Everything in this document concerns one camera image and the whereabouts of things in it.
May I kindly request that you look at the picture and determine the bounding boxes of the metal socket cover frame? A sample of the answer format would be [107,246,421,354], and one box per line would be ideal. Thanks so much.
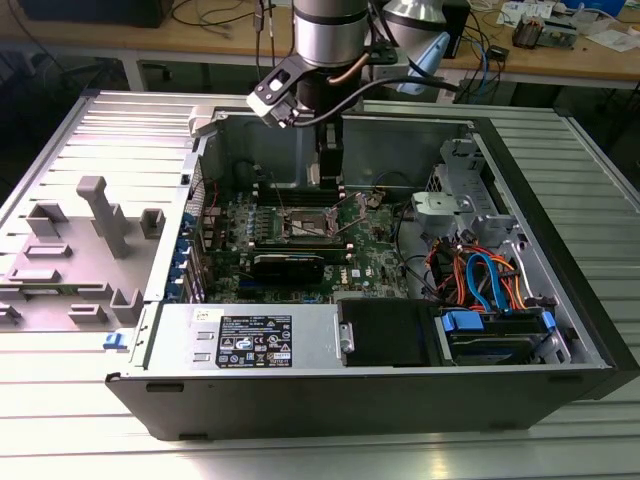
[323,191,369,237]

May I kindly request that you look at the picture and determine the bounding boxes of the black RAM slot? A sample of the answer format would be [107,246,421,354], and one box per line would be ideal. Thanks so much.
[255,193,347,202]
[255,199,347,208]
[255,188,347,197]
[255,183,347,192]

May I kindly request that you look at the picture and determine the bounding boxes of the CPU socket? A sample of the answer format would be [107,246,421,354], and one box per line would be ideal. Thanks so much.
[279,204,346,244]

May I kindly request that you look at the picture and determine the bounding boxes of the black RAM stick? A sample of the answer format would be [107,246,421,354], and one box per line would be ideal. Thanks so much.
[253,238,352,262]

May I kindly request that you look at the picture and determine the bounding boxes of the green motherboard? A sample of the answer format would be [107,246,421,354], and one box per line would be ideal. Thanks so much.
[199,187,419,305]

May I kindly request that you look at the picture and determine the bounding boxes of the black graphics card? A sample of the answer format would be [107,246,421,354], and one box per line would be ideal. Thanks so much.
[248,252,327,287]

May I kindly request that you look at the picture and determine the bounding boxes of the silver metal drive cage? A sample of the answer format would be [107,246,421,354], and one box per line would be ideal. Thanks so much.
[424,135,504,221]

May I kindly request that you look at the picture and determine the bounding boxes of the black plastic shroud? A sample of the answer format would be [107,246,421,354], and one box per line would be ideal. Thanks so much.
[335,297,439,369]

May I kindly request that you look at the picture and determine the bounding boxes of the silver power supply with label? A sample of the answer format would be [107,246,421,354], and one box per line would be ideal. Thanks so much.
[144,302,346,371]

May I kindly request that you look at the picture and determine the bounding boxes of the tall black device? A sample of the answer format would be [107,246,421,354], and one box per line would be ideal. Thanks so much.
[443,0,472,60]

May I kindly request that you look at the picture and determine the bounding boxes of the hard disk in blue carrier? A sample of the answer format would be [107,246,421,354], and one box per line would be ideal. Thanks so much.
[435,307,557,369]

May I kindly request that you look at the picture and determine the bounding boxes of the copper coil device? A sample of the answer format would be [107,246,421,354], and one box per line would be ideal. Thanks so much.
[513,14,544,50]

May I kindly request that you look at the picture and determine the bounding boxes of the black open PC case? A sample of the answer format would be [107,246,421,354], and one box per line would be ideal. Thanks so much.
[103,88,640,442]

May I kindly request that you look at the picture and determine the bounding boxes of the wooden desk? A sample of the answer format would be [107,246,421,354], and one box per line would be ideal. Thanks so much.
[0,0,640,91]

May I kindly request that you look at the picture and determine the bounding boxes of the printed paper sheets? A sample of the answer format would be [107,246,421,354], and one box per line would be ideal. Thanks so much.
[499,0,556,27]

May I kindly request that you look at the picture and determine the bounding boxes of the grey electronics box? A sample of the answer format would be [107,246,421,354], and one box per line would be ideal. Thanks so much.
[542,17,581,50]

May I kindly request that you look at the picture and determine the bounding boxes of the grey parts rack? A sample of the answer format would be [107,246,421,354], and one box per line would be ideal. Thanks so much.
[0,174,166,334]

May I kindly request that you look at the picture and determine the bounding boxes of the large black box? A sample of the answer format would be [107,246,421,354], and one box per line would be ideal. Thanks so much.
[22,0,174,29]

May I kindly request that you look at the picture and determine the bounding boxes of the white paper sheet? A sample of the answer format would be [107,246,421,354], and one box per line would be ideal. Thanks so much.
[587,28,640,52]

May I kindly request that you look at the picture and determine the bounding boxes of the thin black wire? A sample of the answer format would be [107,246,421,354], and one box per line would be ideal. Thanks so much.
[374,170,419,201]

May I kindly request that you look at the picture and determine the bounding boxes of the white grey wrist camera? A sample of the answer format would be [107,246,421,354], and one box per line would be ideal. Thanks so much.
[244,55,302,129]

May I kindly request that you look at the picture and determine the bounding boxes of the brown curved cable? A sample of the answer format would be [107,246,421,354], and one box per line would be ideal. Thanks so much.
[325,52,374,85]

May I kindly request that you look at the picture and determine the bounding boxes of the grey metal bracket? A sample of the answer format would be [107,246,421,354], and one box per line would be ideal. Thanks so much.
[409,191,476,231]

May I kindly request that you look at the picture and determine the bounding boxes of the black camera cable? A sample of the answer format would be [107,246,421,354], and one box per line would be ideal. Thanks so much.
[287,77,462,129]

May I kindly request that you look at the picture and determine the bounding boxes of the hanging dark cable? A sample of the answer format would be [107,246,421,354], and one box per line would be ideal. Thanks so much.
[253,0,277,69]

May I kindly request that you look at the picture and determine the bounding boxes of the blue network cable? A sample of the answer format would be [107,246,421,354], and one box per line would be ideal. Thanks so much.
[469,29,501,104]

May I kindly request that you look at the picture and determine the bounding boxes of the blue flat wire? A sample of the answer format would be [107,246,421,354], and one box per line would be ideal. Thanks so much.
[465,252,507,314]

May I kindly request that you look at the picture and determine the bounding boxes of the orange flat wire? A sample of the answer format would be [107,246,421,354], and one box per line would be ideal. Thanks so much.
[487,253,529,311]

